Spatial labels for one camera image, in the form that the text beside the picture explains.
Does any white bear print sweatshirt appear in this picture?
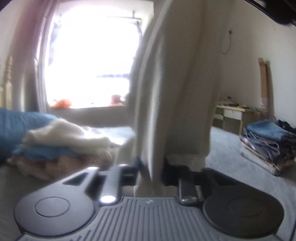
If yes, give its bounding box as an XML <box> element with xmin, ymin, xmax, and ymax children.
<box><xmin>116</xmin><ymin>1</ymin><xmax>233</xmax><ymax>197</ymax></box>

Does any grey bed sheet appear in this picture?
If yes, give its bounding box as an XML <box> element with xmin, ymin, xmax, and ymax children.
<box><xmin>1</xmin><ymin>128</ymin><xmax>295</xmax><ymax>240</ymax></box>

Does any pink pot on windowsill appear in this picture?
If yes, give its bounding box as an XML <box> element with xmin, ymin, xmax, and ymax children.
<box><xmin>111</xmin><ymin>95</ymin><xmax>124</xmax><ymax>106</ymax></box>

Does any white and green desk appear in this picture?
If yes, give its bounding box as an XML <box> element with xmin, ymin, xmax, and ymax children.
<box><xmin>211</xmin><ymin>101</ymin><xmax>262</xmax><ymax>136</ymax></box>

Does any cream fleece garment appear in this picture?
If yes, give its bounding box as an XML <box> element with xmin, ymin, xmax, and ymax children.
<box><xmin>22</xmin><ymin>118</ymin><xmax>111</xmax><ymax>155</ymax></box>

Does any light blue garment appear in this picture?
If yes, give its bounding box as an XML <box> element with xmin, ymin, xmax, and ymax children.
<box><xmin>13</xmin><ymin>145</ymin><xmax>78</xmax><ymax>161</ymax></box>

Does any orange object on windowsill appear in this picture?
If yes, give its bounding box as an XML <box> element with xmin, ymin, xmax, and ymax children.
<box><xmin>51</xmin><ymin>99</ymin><xmax>72</xmax><ymax>109</ymax></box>

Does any stack of folded jeans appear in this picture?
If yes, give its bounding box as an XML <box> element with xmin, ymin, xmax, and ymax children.
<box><xmin>239</xmin><ymin>120</ymin><xmax>295</xmax><ymax>176</ymax></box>

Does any blue duvet roll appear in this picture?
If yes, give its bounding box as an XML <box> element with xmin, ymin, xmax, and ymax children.
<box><xmin>0</xmin><ymin>108</ymin><xmax>58</xmax><ymax>163</ymax></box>

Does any grey curtain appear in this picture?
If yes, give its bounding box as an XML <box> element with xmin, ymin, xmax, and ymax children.
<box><xmin>10</xmin><ymin>1</ymin><xmax>59</xmax><ymax>113</ymax></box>

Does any cardboard panel against wall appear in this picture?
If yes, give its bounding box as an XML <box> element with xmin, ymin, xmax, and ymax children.
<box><xmin>258</xmin><ymin>57</ymin><xmax>269</xmax><ymax>109</ymax></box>

